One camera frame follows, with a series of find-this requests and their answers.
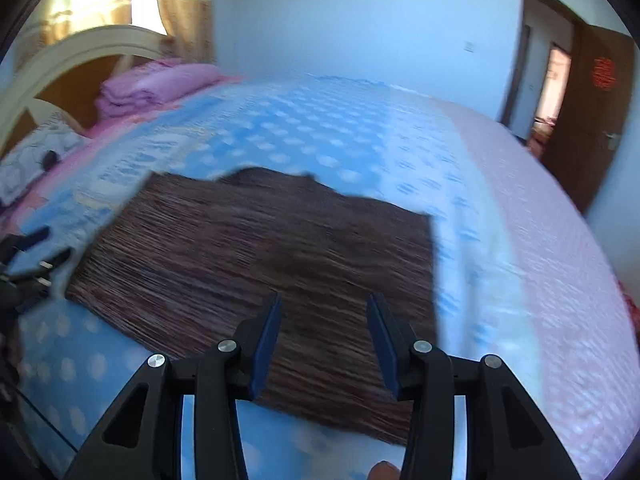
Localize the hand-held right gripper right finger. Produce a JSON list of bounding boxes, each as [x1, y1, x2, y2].
[[366, 291, 583, 480]]

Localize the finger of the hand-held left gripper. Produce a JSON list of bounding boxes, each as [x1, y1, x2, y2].
[[0, 247, 75, 287], [0, 226, 52, 263]]

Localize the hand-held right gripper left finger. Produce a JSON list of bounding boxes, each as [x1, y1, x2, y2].
[[65, 290, 281, 480]]

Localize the brown knitted sweater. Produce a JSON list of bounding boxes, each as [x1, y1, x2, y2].
[[65, 166, 439, 446]]

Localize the person's right hand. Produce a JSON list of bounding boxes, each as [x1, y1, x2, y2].
[[367, 461, 401, 480]]

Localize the grey patterned pillow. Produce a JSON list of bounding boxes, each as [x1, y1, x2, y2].
[[0, 120, 88, 206]]

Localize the cream wooden bed headboard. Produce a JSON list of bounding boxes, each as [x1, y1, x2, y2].
[[0, 25, 173, 161]]

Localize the pink folded quilt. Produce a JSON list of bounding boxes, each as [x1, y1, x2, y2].
[[95, 57, 226, 123]]

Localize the bed with patterned sheet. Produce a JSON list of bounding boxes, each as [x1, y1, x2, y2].
[[0, 72, 640, 480]]

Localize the wide yellow patterned curtain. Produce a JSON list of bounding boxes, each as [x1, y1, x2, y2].
[[37, 0, 136, 46]]

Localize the narrow yellow patterned curtain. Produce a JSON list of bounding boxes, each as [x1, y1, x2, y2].
[[155, 0, 217, 66]]

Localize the brown wooden door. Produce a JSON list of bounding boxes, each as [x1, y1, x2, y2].
[[540, 25, 636, 213]]

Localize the red paper door decoration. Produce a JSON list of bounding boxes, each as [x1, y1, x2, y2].
[[591, 57, 619, 92]]

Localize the brown door frame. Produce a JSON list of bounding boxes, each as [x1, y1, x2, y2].
[[497, 0, 588, 146]]

